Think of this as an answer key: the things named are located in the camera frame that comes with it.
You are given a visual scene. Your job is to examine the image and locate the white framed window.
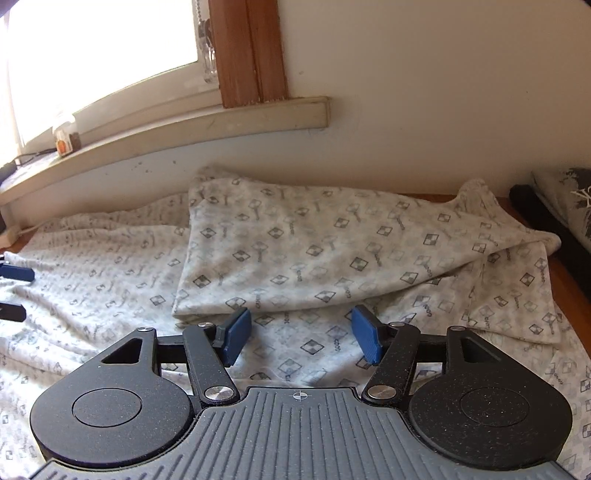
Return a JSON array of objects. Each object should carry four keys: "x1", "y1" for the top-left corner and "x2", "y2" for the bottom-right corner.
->
[{"x1": 0, "y1": 0, "x2": 222, "y2": 155}]

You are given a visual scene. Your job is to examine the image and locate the black folded clothes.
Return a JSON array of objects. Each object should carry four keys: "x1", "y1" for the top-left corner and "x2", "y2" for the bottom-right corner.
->
[{"x1": 509, "y1": 185, "x2": 591, "y2": 278}]

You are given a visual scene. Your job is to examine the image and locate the grey printed t-shirt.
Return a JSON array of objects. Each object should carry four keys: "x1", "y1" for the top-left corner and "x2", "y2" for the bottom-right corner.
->
[{"x1": 531, "y1": 167, "x2": 591, "y2": 250}]

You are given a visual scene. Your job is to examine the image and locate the white checker-print garment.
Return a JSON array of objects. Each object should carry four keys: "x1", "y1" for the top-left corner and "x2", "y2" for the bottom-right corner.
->
[{"x1": 0, "y1": 166, "x2": 591, "y2": 480}]

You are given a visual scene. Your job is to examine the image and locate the black cable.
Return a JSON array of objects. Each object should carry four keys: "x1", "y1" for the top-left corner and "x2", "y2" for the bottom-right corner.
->
[{"x1": 0, "y1": 148, "x2": 57, "y2": 171}]

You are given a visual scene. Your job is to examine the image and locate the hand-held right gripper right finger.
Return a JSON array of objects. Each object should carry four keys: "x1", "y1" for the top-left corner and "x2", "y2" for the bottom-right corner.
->
[{"x1": 352, "y1": 305, "x2": 504, "y2": 408}]

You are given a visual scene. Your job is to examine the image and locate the cream stone window sill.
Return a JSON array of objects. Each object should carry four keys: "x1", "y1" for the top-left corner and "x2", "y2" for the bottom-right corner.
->
[{"x1": 0, "y1": 96, "x2": 332, "y2": 206}]

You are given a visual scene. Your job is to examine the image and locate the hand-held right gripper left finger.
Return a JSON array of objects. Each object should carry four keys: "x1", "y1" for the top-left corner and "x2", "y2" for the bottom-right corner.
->
[{"x1": 99, "y1": 308, "x2": 253, "y2": 408}]

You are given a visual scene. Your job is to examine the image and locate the wooden window frame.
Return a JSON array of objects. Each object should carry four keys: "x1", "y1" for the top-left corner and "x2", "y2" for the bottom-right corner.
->
[{"x1": 208, "y1": 0, "x2": 289, "y2": 109}]

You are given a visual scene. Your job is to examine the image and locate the white bottle orange label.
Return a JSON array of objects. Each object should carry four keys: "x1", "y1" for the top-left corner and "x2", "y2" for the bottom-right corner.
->
[{"x1": 54, "y1": 122, "x2": 75, "y2": 155}]

